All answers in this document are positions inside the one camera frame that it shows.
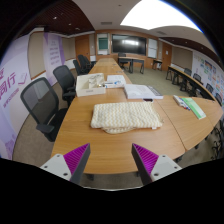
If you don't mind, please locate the black mesh office chair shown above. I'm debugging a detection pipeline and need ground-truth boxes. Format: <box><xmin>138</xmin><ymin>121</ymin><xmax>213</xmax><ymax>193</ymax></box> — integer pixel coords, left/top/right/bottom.
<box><xmin>52</xmin><ymin>64</ymin><xmax>78</xmax><ymax>108</ymax></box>
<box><xmin>20</xmin><ymin>77</ymin><xmax>69</xmax><ymax>143</ymax></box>

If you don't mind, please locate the large black wall television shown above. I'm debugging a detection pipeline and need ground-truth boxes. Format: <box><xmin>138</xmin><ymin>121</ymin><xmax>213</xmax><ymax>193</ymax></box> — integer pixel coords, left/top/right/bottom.
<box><xmin>111</xmin><ymin>33</ymin><xmax>148</xmax><ymax>57</ymax></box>

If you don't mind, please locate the green folder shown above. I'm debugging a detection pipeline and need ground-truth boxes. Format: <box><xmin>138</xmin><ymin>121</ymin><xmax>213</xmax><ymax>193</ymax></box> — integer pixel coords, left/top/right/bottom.
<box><xmin>181</xmin><ymin>96</ymin><xmax>207</xmax><ymax>120</ymax></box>

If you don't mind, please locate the white open cardboard box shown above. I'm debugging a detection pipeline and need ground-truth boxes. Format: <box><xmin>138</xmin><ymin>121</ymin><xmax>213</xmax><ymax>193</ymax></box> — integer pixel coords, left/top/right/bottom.
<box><xmin>75</xmin><ymin>72</ymin><xmax>107</xmax><ymax>98</ymax></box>

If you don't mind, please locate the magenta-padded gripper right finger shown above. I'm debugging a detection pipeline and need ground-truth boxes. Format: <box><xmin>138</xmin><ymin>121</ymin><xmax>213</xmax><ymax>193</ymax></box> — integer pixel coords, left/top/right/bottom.
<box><xmin>131</xmin><ymin>143</ymin><xmax>183</xmax><ymax>186</ymax></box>

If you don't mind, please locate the narrow purple wall banner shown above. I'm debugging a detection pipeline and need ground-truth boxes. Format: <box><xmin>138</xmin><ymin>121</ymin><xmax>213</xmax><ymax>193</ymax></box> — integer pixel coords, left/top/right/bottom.
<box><xmin>42</xmin><ymin>32</ymin><xmax>67</xmax><ymax>87</ymax></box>

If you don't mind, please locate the large purple wall banner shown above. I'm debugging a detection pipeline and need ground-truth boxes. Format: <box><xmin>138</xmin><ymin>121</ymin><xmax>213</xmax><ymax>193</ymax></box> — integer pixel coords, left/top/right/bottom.
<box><xmin>0</xmin><ymin>34</ymin><xmax>33</xmax><ymax>160</ymax></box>

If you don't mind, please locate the small white blue box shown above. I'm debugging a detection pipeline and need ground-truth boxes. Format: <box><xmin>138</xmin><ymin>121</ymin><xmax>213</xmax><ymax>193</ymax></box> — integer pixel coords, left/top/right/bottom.
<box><xmin>104</xmin><ymin>81</ymin><xmax>125</xmax><ymax>89</ymax></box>

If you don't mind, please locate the white framed whiteboard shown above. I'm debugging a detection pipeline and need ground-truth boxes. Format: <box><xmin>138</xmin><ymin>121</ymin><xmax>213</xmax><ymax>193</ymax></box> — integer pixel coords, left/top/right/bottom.
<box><xmin>147</xmin><ymin>38</ymin><xmax>159</xmax><ymax>59</ymax></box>

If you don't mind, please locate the small dark side desk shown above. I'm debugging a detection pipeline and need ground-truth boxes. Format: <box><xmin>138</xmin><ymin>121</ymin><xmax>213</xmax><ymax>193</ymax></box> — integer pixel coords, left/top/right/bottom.
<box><xmin>152</xmin><ymin>59</ymin><xmax>164</xmax><ymax>71</ymax></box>

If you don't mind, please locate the wooden door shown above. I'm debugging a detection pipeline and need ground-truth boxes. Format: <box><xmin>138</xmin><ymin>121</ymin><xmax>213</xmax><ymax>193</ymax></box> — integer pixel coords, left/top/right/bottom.
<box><xmin>161</xmin><ymin>42</ymin><xmax>173</xmax><ymax>72</ymax></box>
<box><xmin>74</xmin><ymin>34</ymin><xmax>91</xmax><ymax>63</ymax></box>

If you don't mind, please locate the cream zigzag pattern towel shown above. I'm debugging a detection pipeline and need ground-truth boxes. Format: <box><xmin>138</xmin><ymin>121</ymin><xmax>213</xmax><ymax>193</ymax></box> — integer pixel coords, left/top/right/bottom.
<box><xmin>90</xmin><ymin>101</ymin><xmax>164</xmax><ymax>135</ymax></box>

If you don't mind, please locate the green framed whiteboard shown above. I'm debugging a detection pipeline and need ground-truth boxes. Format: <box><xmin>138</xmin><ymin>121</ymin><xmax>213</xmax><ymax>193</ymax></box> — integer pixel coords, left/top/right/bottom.
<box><xmin>96</xmin><ymin>33</ymin><xmax>110</xmax><ymax>56</ymax></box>

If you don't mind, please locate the long wooden side table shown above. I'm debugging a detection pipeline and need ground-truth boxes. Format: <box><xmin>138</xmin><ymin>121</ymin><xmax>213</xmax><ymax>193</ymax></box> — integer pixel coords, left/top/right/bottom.
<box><xmin>167</xmin><ymin>65</ymin><xmax>216</xmax><ymax>101</ymax></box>

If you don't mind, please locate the thick white booklet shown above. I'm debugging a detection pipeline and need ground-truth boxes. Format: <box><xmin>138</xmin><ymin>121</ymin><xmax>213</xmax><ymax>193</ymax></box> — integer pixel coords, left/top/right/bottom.
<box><xmin>123</xmin><ymin>83</ymin><xmax>164</xmax><ymax>101</ymax></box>

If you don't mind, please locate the colourful wall poster display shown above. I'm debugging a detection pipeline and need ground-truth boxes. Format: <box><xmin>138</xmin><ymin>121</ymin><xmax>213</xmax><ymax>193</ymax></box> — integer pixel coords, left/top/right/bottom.
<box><xmin>192</xmin><ymin>51</ymin><xmax>224</xmax><ymax>101</ymax></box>

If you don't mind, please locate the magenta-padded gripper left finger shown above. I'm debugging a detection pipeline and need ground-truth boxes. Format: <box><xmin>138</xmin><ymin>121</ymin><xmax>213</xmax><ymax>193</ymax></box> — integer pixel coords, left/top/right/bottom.
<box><xmin>39</xmin><ymin>142</ymin><xmax>92</xmax><ymax>186</ymax></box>

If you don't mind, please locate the white paper sheet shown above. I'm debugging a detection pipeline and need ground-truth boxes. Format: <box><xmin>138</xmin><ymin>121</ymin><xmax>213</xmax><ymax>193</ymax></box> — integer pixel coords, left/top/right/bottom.
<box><xmin>105</xmin><ymin>74</ymin><xmax>128</xmax><ymax>86</ymax></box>

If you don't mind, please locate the row of black office chairs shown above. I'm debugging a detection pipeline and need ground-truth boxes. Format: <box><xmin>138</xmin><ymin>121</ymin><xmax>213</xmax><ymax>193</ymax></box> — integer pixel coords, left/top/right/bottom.
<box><xmin>203</xmin><ymin>116</ymin><xmax>224</xmax><ymax>161</ymax></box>
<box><xmin>72</xmin><ymin>54</ymin><xmax>98</xmax><ymax>76</ymax></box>
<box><xmin>165</xmin><ymin>66</ymin><xmax>224</xmax><ymax>107</ymax></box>

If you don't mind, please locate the white marker pen pack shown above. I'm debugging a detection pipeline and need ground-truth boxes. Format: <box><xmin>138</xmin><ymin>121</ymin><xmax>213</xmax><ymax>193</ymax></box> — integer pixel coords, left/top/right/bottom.
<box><xmin>172</xmin><ymin>94</ymin><xmax>191</xmax><ymax>111</ymax></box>

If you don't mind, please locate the bright ceiling light panel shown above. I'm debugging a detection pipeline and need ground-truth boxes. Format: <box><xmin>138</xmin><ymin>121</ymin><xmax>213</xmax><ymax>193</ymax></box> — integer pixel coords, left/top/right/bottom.
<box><xmin>119</xmin><ymin>0</ymin><xmax>203</xmax><ymax>33</ymax></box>

